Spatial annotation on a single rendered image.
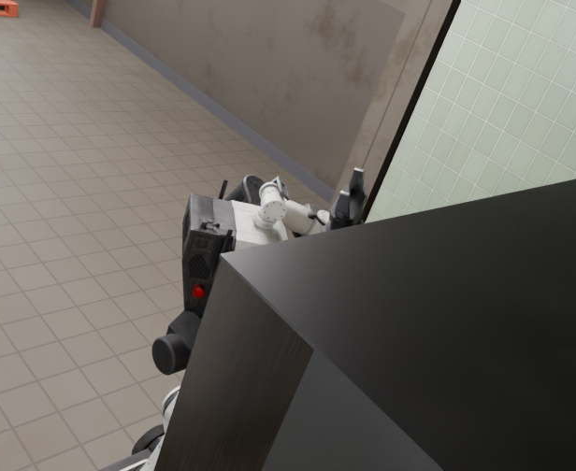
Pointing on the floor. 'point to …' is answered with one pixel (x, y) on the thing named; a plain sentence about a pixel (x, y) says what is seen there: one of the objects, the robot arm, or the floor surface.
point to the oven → (406, 345)
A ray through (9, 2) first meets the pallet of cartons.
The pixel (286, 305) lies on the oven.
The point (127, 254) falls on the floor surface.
